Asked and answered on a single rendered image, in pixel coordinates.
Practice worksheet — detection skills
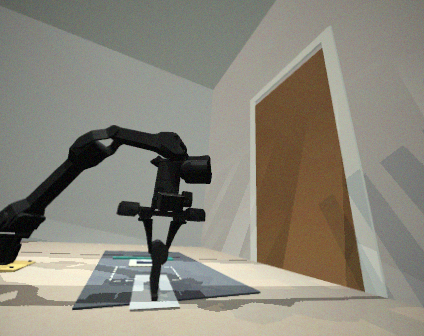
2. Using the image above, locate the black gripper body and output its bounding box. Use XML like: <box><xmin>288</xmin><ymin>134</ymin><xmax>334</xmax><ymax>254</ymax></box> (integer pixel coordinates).
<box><xmin>116</xmin><ymin>180</ymin><xmax>206</xmax><ymax>222</ymax></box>

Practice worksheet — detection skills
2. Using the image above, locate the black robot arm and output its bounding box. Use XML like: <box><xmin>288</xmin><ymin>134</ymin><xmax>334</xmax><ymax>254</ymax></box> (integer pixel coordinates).
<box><xmin>0</xmin><ymin>125</ymin><xmax>212</xmax><ymax>265</ymax></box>

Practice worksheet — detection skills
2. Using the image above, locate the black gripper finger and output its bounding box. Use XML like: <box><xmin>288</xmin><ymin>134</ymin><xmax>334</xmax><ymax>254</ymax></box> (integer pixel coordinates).
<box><xmin>166</xmin><ymin>221</ymin><xmax>187</xmax><ymax>250</ymax></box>
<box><xmin>138</xmin><ymin>218</ymin><xmax>153</xmax><ymax>254</ymax></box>

